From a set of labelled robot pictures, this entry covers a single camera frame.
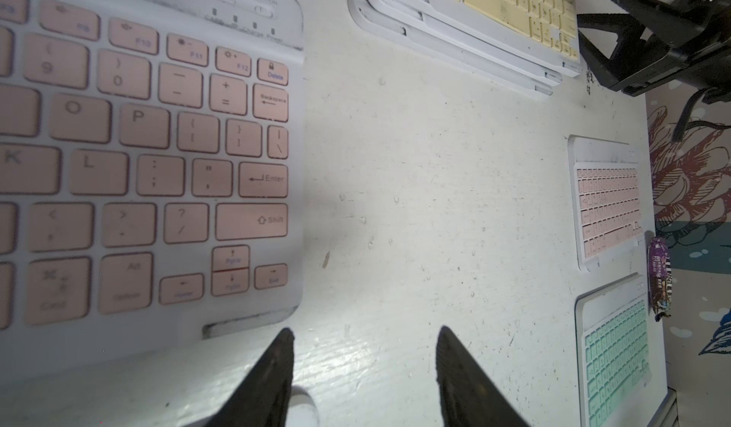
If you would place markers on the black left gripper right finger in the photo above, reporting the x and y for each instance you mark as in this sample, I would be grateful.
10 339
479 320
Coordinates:
468 397

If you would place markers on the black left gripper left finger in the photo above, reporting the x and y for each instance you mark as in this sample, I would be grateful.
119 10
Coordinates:
262 398

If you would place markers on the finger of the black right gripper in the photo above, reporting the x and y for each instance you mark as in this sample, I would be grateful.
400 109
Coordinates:
635 65
677 23

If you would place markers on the green keyboard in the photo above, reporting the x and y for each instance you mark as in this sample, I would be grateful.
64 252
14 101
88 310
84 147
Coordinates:
613 352

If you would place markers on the yellow keyboard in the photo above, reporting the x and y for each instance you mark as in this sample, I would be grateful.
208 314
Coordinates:
543 32
539 84

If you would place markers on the white round lid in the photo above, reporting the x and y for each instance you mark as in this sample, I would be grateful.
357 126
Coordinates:
302 411

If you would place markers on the far right pink keyboard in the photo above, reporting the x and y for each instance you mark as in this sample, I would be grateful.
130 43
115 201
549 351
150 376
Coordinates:
606 199

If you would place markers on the pink keyboard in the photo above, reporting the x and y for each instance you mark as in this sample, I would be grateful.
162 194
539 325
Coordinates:
606 199
151 175

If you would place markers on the purple candy bar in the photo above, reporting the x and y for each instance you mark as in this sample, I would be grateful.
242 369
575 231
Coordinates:
659 272

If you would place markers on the near left pink keyboard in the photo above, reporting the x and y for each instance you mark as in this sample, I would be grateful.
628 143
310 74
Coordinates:
151 175

